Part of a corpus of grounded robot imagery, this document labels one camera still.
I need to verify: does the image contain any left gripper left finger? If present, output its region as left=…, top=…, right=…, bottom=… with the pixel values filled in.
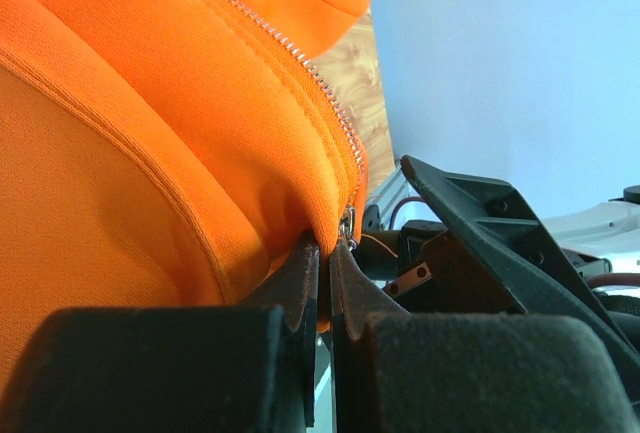
left=1, top=233, right=320, bottom=432

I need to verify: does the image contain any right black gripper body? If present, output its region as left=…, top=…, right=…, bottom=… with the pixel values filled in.
left=359, top=202, right=640, bottom=334

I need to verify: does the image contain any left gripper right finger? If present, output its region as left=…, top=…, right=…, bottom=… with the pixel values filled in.
left=329, top=241, right=639, bottom=432

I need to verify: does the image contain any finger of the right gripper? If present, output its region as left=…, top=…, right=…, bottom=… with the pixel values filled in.
left=401, top=156, right=639, bottom=363

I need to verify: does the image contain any orange zip jacket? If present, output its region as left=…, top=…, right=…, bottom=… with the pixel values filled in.
left=1, top=0, right=370, bottom=380

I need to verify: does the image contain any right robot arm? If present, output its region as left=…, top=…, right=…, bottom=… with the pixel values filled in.
left=355, top=157, right=639, bottom=365

